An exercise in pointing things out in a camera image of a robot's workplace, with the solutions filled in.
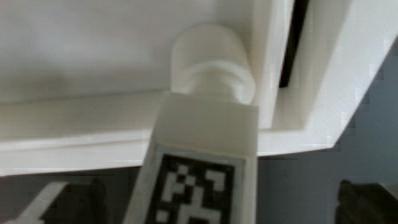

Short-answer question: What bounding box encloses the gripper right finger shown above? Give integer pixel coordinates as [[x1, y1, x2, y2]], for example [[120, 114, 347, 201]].
[[337, 180, 398, 224]]

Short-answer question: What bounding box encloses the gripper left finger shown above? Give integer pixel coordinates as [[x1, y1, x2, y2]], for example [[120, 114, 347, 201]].
[[6, 179, 111, 224]]

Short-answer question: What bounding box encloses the white square tabletop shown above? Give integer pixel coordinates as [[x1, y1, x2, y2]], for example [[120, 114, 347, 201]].
[[0, 0, 296, 127]]

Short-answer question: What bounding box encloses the white U-shaped obstacle fence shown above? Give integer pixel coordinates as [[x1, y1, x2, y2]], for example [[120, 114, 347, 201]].
[[0, 0, 398, 177]]

